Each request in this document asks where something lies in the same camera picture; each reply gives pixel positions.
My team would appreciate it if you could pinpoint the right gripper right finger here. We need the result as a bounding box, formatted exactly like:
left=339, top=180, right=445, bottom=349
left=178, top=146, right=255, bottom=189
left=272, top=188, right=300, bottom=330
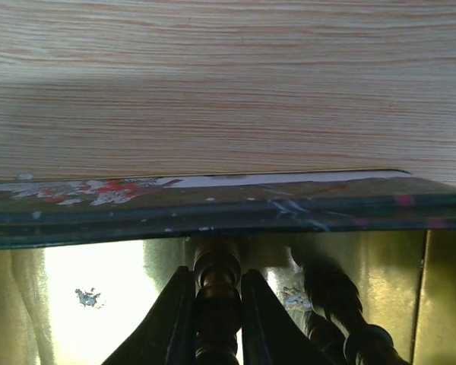
left=241, top=269, right=330, bottom=365

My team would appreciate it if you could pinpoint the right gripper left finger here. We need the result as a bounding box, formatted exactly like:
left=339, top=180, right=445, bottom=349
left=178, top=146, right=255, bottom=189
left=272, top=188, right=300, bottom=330
left=103, top=266, right=195, bottom=365

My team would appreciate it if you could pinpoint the dark chess piece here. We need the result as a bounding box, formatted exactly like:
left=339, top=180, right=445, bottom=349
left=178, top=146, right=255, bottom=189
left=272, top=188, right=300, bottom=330
left=193, top=236, right=242, bottom=364
left=292, top=249, right=405, bottom=364

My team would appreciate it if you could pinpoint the gold tin lid tray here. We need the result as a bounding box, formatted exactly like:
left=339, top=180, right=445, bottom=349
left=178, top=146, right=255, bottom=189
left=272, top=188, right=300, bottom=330
left=0, top=170, right=456, bottom=364

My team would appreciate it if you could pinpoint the dark chess piece lying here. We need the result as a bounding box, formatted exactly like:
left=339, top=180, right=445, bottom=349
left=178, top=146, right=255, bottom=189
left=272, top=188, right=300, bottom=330
left=292, top=249, right=405, bottom=364

